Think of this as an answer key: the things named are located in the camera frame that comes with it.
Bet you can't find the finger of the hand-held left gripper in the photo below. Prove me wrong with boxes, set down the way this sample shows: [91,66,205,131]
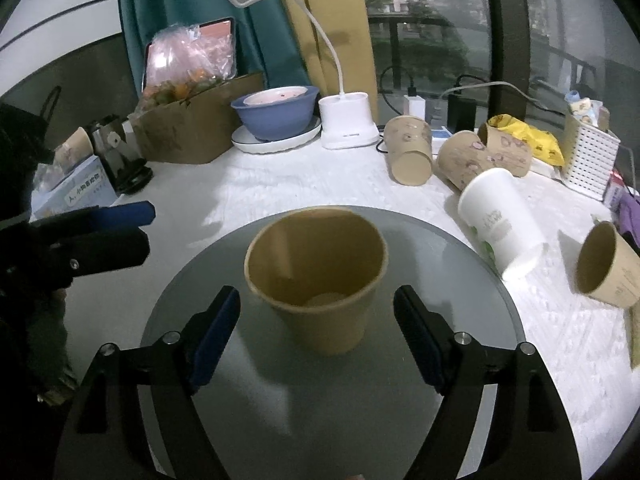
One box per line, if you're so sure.
[29,200,157,235]
[45,227,151,279]

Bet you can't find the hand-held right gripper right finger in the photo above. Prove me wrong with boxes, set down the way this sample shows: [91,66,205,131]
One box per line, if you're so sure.
[392,285,587,480]

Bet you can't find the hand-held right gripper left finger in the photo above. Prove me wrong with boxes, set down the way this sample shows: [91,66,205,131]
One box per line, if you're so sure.
[52,285,241,480]

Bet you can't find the plain brown paper cup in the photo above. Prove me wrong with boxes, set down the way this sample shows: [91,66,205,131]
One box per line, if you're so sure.
[244,206,390,357]

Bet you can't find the printed brown paper cup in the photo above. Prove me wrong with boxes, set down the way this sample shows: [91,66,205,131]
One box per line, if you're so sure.
[383,114,434,187]
[437,130,494,192]
[52,126,96,171]
[477,122,534,179]

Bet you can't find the white paper cup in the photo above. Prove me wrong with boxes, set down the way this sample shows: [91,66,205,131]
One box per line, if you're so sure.
[457,167,550,282]

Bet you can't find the brown paper cup green print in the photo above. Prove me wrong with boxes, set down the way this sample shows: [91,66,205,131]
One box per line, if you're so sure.
[575,220,640,309]

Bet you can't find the black phone stand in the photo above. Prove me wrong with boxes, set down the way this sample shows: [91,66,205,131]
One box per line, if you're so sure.
[85,117,155,196]

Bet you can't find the blue and white box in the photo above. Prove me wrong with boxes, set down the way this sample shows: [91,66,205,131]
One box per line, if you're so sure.
[30,155,119,222]

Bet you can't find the brown cardboard box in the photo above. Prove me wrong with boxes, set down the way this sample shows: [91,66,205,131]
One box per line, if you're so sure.
[127,72,266,165]

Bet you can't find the grey round mat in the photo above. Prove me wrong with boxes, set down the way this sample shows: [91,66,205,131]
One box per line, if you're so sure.
[137,205,529,480]

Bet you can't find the plastic bag of oranges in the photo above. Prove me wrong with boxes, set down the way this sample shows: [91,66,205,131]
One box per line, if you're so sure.
[140,24,237,107]

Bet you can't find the blue bowl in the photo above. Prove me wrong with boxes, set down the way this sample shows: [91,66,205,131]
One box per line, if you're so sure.
[231,85,321,143]

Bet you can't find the white plate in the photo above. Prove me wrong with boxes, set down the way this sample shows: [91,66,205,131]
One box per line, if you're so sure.
[231,116,323,155]

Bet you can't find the yellow snack packet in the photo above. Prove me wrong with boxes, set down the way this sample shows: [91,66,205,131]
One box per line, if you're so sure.
[487,114,565,167]

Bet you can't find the black power adapter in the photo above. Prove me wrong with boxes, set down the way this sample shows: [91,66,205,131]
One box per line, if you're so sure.
[446,93,476,134]

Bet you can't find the white desk lamp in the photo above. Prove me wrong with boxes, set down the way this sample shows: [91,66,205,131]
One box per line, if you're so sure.
[223,0,382,151]

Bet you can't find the white charger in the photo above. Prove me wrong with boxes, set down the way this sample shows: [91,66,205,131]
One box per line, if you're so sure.
[404,93,428,120]

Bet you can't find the purple cloth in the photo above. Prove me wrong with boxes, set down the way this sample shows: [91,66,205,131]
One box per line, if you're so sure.
[617,192,640,252]

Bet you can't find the white plastic basket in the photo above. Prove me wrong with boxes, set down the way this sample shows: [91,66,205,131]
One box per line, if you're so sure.
[560,109,622,202]

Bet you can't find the yellow curtain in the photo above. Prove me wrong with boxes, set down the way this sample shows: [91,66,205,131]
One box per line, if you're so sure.
[282,0,379,107]

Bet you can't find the balcony railing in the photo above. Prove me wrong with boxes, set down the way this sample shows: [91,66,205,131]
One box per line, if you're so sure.
[367,14,601,97]

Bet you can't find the black cable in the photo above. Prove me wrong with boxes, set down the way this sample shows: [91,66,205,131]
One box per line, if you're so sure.
[378,65,417,117]

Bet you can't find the grey cable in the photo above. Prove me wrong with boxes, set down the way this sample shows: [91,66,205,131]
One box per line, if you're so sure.
[440,80,552,111]

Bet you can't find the black window frame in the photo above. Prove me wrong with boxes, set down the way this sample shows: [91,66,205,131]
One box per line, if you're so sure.
[482,0,532,127]

